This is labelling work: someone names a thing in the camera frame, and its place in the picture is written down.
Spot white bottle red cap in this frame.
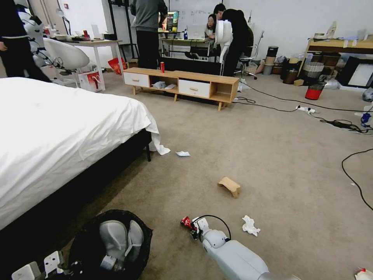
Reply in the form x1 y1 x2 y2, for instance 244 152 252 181
354 267 373 280

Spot white laptop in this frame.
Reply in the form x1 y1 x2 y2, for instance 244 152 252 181
186 23 210 40

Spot person bending over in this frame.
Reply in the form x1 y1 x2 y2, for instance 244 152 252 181
213 3 254 78

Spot corrugated paper basket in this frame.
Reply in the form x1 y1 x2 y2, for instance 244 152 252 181
303 61 324 79

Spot seated person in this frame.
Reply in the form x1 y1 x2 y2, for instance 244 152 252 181
205 13 218 39

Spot white slipper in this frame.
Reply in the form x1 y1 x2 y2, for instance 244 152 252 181
124 220 145 263
99 220 129 263

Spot thick black floor cable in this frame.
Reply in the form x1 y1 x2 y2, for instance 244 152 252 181
341 148 373 211

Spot small box in bin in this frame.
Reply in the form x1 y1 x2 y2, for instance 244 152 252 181
100 255 118 271

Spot small wooden stool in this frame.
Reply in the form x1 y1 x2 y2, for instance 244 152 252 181
217 176 242 199

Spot red mesh waste bin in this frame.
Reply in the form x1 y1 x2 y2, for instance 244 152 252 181
305 81 327 101

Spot red white shopping bag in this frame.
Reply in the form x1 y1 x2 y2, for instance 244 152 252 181
77 70 103 93

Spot office chair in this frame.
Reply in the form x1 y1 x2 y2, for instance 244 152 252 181
238 30 265 81

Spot bed with white sheet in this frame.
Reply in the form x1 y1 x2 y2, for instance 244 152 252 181
0 76 171 234

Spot thin black power cable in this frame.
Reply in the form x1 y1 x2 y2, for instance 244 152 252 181
237 81 373 135

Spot wooden tv cabinet white drawers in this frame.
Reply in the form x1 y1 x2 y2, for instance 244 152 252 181
122 67 240 112

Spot red snack wrapper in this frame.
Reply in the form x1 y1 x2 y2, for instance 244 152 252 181
180 217 195 231

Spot computer monitor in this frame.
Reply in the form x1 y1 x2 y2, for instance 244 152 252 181
158 10 180 33

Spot white pedestal fan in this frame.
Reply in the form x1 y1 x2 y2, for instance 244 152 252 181
213 19 235 77

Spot red plastic bag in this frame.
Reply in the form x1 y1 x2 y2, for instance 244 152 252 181
107 57 128 75

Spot person in dark trousers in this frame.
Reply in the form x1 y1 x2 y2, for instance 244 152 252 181
0 0 52 83

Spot wooden shelf unit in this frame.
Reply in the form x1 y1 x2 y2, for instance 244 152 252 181
304 37 373 63

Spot black mesh trash bin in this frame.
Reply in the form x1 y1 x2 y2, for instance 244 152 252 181
68 209 153 280

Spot person in grey top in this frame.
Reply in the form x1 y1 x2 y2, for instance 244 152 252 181
129 0 169 70

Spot wooden desk white legs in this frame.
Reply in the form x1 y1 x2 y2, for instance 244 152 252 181
54 38 124 91

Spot black robot wrist cable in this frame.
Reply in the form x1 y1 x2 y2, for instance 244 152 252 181
191 214 232 241

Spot white humanoid robot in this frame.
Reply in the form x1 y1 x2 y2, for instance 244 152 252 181
16 2 90 79

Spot white crumpled tissue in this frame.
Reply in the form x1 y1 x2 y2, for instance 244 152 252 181
241 215 261 237

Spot black framed white panel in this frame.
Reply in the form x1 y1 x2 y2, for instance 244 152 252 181
343 55 373 89

